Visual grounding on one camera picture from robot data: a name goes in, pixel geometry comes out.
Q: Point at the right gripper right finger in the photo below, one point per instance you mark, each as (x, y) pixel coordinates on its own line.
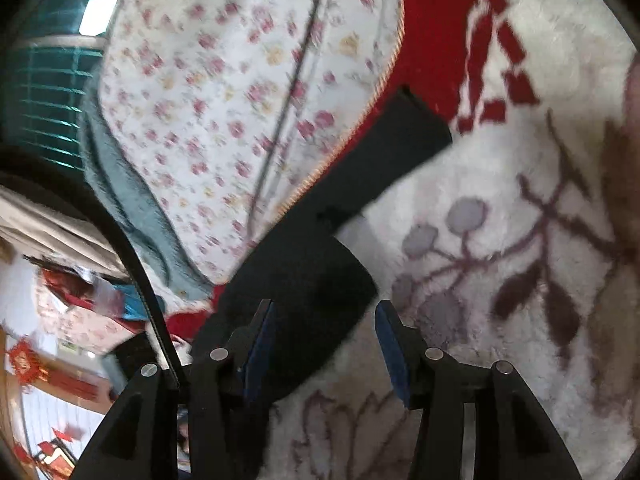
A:
(513, 437)

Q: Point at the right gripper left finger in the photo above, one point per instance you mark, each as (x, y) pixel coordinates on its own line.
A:
(227, 421)

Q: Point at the black pants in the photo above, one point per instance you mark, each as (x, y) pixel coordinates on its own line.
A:
(318, 288)

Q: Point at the blue plastic bag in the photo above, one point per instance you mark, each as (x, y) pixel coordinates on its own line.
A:
(133, 309)

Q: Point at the teal fleece jacket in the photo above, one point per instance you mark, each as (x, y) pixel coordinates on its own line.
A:
(124, 194)

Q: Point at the red white plush blanket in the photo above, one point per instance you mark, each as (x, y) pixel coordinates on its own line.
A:
(518, 242)

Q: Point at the floral white quilt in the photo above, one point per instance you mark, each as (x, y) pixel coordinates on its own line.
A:
(227, 108)

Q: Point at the red wall decoration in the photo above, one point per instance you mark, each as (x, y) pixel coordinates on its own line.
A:
(28, 368)

